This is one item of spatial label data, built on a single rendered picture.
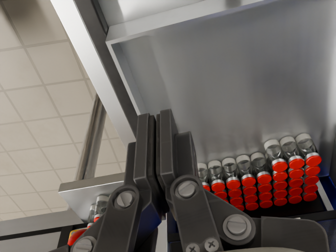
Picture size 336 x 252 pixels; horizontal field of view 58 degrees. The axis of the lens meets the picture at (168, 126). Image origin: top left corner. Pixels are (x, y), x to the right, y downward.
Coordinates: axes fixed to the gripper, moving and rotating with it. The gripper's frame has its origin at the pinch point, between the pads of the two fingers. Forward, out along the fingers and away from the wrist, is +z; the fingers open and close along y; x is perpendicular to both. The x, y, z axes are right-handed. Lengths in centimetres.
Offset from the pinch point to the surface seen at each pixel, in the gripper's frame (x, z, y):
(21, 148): -92, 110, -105
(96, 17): -0.2, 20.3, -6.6
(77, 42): -3.1, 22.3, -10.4
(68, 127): -85, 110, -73
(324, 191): -35.9, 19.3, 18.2
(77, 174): -43, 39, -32
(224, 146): -24.2, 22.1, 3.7
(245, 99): -15.8, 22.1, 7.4
